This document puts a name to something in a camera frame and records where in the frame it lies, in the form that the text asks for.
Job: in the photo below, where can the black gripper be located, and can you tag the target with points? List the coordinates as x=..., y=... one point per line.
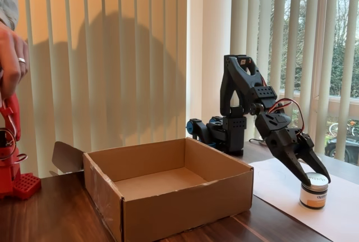
x=283, y=141

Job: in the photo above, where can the labelled jar with silver lid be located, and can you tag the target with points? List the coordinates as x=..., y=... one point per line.
x=312, y=197

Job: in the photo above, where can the red leader robot arm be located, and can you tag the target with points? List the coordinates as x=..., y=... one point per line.
x=8, y=174

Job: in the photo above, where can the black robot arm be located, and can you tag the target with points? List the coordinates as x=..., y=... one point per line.
x=235, y=129

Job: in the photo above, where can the open brown cardboard box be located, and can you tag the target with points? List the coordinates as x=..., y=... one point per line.
x=182, y=211

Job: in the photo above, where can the person's hand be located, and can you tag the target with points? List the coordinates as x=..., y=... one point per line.
x=11, y=56

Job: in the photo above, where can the black parked car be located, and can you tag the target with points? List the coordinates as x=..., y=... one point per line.
x=331, y=146

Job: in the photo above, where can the parked bicycle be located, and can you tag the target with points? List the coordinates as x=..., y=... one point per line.
x=354, y=128

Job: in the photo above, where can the white paper sheet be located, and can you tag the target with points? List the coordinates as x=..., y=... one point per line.
x=342, y=211

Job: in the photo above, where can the cream vertical blind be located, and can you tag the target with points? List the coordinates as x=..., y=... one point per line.
x=84, y=56
x=294, y=56

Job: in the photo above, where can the black blue table clamp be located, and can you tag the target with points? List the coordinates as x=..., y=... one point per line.
x=200, y=131

